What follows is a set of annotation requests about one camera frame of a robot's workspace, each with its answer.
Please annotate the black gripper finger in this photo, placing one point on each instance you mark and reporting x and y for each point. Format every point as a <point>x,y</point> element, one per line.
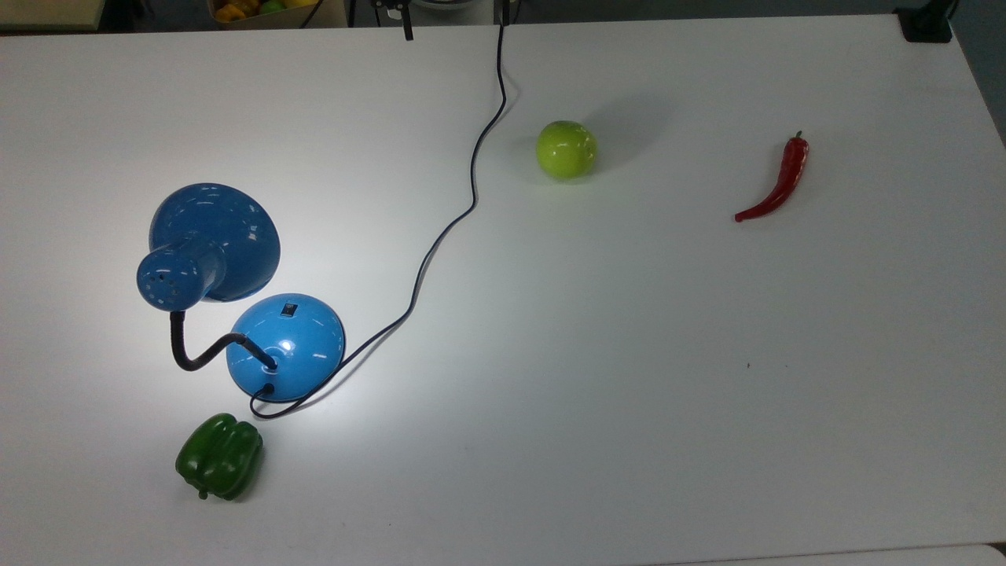
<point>503,11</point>
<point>408,27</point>

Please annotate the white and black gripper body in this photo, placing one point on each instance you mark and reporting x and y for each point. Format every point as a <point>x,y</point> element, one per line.
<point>388,5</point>

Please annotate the blue gooseneck desk lamp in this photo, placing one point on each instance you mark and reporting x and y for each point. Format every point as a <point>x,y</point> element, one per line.
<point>292,358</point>

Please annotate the black tripod leg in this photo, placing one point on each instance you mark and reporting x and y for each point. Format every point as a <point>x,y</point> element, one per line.
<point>350,12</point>

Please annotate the cardboard box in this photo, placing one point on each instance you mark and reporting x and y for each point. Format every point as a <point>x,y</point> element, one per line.
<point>330,16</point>

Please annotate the small green fruit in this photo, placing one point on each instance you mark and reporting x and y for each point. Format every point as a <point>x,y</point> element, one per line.
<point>272,5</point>

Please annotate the green apple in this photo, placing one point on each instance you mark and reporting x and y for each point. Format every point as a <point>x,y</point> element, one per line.
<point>566,149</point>

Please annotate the orange yellow fruit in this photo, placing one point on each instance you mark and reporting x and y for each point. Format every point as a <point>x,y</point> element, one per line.
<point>234,9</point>

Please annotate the red chili pepper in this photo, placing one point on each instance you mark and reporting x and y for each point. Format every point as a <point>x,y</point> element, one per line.
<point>790,169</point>

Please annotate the light wooden board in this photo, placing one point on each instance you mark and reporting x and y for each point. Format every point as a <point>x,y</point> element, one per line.
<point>47,12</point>

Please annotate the green bell pepper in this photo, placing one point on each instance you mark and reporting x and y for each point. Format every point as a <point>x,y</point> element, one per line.
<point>220,460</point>

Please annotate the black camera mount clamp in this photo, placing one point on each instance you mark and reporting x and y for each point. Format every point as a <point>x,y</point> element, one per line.
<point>927,22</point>

